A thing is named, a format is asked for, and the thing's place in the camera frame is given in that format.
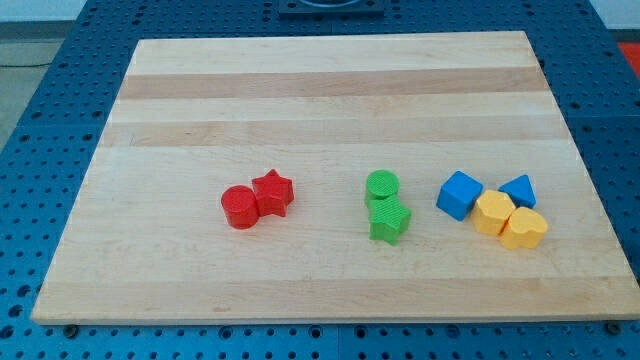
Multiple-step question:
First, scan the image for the red star block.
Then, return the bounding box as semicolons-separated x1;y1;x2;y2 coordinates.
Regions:
252;169;294;217

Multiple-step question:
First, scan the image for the green cylinder block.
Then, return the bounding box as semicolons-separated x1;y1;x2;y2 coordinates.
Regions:
364;169;400;207

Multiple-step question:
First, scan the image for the yellow hexagon block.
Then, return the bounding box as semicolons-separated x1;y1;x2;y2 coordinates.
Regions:
470;190;516;236

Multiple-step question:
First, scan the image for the green star block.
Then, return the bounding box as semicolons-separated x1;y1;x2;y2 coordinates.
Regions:
368;195;412;246

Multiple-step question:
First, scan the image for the yellow heart block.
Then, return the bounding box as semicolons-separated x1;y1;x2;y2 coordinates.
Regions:
499;207;549;249

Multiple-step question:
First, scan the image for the blue triangle block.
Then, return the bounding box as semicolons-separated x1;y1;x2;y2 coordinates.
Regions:
498;174;537;209

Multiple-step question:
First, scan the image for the blue cube block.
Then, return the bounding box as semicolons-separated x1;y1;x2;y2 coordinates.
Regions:
436;171;484;221

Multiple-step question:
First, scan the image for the red cylinder block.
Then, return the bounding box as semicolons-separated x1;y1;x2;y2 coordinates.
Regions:
221;185;259;229

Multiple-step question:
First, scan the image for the wooden board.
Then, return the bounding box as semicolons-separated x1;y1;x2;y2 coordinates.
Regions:
31;31;639;325

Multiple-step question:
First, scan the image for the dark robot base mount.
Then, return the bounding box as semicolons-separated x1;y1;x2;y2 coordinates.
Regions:
276;0;385;18

